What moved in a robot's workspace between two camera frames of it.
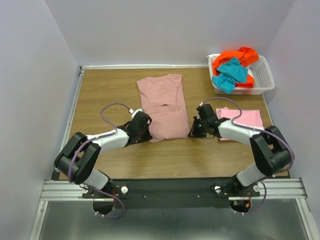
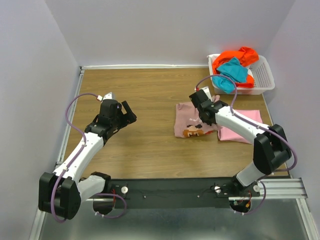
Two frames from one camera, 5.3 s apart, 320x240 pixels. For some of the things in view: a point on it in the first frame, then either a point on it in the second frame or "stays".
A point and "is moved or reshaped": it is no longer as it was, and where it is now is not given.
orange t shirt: [246, 56] stays
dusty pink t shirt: [163, 100] is moved or reshaped
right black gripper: [193, 132] to [206, 121]
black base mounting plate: [187, 193] stays
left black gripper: [148, 136] to [127, 118]
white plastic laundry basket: [261, 70] stays
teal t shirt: [230, 72] stays
